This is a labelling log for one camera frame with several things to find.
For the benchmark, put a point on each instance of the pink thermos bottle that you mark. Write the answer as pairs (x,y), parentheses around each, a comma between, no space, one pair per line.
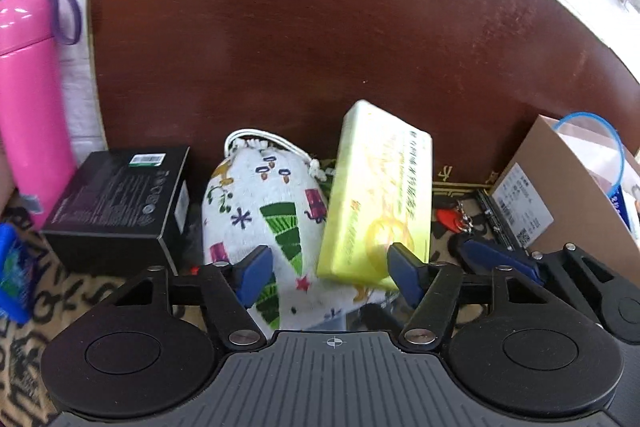
(30,107)

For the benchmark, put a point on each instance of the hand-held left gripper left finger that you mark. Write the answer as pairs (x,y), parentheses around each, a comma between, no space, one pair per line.
(255,274)

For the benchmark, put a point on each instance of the yellow medicine box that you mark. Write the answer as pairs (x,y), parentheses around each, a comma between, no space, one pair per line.
(375,197)

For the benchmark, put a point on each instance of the cardboard box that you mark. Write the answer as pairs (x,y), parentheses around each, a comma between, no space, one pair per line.
(550,167)

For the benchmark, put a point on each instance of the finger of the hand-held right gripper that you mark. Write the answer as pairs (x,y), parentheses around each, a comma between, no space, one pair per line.
(492,256)

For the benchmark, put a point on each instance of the blue green packet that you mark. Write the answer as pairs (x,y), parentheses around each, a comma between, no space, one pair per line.
(12,272)

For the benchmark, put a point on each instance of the black key fob red tag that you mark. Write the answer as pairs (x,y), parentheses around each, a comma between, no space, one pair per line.
(449,222)

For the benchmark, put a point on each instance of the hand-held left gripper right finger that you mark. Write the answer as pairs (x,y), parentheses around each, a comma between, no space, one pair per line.
(405,277)

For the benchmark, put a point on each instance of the clear pen case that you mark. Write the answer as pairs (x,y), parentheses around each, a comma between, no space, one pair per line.
(350,314)

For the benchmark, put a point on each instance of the letter-print covered desktop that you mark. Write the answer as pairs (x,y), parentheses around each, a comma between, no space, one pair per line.
(30,342)

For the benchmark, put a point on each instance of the black box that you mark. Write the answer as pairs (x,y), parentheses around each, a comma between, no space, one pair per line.
(120,207)

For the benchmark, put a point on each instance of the dark brown wooden board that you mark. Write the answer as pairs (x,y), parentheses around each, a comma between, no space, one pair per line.
(325,17)

